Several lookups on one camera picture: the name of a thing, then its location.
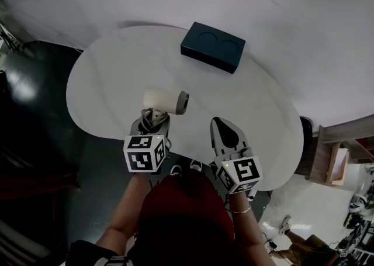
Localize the white helmet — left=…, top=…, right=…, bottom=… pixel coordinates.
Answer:
left=348, top=194, right=368, bottom=213

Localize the person's dark sleeve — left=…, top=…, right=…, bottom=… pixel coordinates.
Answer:
left=66, top=239, right=131, bottom=266

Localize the white hair dryer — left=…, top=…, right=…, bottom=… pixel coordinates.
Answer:
left=139, top=88, right=190, bottom=136

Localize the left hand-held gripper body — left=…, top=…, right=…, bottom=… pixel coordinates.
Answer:
left=122, top=130, right=174, bottom=175

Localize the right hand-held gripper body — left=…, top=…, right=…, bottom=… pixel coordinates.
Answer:
left=210, top=145, right=264, bottom=195

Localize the black floor cable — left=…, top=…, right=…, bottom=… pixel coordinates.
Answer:
left=261, top=231, right=280, bottom=253

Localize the wooden shelf unit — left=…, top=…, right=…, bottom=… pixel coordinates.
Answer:
left=305, top=114, right=374, bottom=187

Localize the thin wrist bracelet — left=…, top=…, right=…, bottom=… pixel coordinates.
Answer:
left=230, top=203, right=252, bottom=215

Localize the dark blue box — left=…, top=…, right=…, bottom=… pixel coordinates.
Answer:
left=180, top=21, right=246, bottom=75

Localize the white table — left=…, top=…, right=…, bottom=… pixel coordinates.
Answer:
left=65, top=25, right=306, bottom=192

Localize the black round object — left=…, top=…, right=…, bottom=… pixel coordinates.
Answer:
left=299, top=116, right=314, bottom=140

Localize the person's red garment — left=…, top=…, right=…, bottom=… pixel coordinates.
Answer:
left=136, top=168, right=236, bottom=266

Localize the person's left forearm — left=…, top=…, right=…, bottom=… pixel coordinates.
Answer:
left=95, top=171, right=156, bottom=248

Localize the person's right forearm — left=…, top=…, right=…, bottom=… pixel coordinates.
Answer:
left=227, top=189, right=265, bottom=250

